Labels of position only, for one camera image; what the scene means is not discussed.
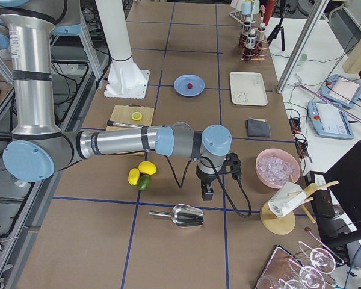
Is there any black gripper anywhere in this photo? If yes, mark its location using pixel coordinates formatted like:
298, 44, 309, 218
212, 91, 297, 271
196, 156, 226, 201

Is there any blue plate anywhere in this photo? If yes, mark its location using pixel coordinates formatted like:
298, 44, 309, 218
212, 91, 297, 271
173, 74, 205, 97

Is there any silver metal scoop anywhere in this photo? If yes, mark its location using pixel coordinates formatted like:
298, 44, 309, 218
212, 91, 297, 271
149, 204, 204, 228

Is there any green avocado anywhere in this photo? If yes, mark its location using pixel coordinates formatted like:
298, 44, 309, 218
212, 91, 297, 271
137, 175, 152, 191

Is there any yellow lemon front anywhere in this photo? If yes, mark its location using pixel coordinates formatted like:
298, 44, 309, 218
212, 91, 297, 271
137, 161, 157, 175

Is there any yellow lemon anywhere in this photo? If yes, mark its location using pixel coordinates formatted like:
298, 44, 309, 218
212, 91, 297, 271
128, 168, 141, 186
137, 161, 157, 175

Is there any pink bowl with ice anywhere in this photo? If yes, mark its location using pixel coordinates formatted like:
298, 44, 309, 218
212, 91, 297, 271
255, 148, 301, 188

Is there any yellow lemon back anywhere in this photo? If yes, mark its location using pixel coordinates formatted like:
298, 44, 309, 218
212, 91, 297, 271
128, 168, 141, 186

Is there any grey yellow cleaning cloth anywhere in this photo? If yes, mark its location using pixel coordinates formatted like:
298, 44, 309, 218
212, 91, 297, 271
245, 118, 271, 137

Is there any lemon half slice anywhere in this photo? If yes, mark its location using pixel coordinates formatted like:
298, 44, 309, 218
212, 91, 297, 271
131, 111, 143, 121

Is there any wooden cutting board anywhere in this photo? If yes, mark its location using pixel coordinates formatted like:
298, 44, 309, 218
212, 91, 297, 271
106, 104, 155, 131

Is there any cream bear tray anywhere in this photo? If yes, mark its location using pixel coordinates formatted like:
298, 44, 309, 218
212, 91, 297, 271
229, 72, 268, 106

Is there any steel knife sharpener rod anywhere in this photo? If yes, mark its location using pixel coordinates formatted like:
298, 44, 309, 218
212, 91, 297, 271
107, 120, 144, 128

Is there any blue tablet near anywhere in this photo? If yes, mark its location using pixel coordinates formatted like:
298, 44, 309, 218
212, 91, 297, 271
307, 101, 354, 140

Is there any blue tablet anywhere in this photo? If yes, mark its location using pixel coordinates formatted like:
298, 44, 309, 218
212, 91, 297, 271
321, 74, 361, 108
307, 101, 354, 140

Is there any tea bottle lower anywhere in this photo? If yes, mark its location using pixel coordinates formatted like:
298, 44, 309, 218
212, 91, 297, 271
245, 28, 256, 57

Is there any tea bottle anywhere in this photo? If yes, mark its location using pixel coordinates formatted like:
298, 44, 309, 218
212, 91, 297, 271
241, 17, 251, 43
245, 28, 256, 57
256, 22, 265, 42

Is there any blue tablet far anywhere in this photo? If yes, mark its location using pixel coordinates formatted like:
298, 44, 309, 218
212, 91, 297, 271
321, 74, 361, 108

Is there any tea bottle left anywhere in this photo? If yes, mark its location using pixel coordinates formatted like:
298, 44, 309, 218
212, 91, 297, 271
241, 17, 251, 43

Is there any tea bottle right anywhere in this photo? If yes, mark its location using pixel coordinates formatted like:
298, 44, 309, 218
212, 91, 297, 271
256, 22, 265, 42

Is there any black tripod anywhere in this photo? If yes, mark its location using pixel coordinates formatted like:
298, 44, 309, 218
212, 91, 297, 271
267, 0, 289, 51

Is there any red cylinder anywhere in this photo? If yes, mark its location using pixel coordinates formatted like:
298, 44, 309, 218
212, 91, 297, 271
263, 0, 276, 26

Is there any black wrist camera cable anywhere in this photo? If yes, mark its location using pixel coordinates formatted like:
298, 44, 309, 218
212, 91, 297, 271
167, 153, 253, 218

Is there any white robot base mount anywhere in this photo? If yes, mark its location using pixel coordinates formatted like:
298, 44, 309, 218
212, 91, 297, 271
96, 0, 150, 99

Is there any copper wire bottle rack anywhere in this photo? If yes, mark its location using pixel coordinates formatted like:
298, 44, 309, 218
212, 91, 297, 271
239, 29, 269, 61

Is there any aluminium frame post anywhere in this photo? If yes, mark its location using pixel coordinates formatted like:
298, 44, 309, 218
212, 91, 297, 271
276, 0, 329, 93

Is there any white wire cup rack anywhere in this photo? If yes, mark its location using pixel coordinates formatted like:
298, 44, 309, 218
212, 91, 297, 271
229, 0, 260, 23

